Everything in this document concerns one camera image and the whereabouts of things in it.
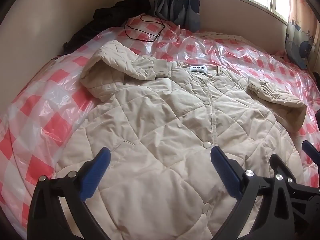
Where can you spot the beige quilted jacket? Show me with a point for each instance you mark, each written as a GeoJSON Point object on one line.
{"type": "Point", "coordinates": [162, 130]}

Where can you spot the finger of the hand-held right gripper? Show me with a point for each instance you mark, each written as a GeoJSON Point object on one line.
{"type": "Point", "coordinates": [282, 165]}
{"type": "Point", "coordinates": [312, 152]}

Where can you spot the red checkered plastic sheet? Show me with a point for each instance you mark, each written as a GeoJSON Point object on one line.
{"type": "Point", "coordinates": [37, 120]}

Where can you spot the black clothes pile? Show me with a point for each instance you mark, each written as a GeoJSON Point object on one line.
{"type": "Point", "coordinates": [110, 12]}

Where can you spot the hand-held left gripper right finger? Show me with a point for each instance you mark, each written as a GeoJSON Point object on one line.
{"type": "Point", "coordinates": [225, 171]}

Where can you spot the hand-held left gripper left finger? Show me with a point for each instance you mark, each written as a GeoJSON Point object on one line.
{"type": "Point", "coordinates": [93, 172]}

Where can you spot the blue dotted curtain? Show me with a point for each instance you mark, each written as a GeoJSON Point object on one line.
{"type": "Point", "coordinates": [180, 5]}

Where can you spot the cartoon whale curtain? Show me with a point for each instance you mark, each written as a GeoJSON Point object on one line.
{"type": "Point", "coordinates": [298, 37]}

